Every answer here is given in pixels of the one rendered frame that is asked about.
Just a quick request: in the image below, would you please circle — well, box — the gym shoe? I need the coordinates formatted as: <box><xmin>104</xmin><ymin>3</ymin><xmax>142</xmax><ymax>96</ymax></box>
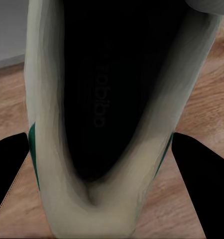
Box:
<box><xmin>24</xmin><ymin>0</ymin><xmax>224</xmax><ymax>239</ymax></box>

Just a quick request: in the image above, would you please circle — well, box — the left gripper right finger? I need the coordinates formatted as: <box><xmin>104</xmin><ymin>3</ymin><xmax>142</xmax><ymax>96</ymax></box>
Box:
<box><xmin>171</xmin><ymin>132</ymin><xmax>224</xmax><ymax>239</ymax></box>

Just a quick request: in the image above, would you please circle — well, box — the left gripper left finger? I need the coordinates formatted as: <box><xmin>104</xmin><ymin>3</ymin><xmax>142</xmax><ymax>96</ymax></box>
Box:
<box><xmin>0</xmin><ymin>132</ymin><xmax>30</xmax><ymax>205</ymax></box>

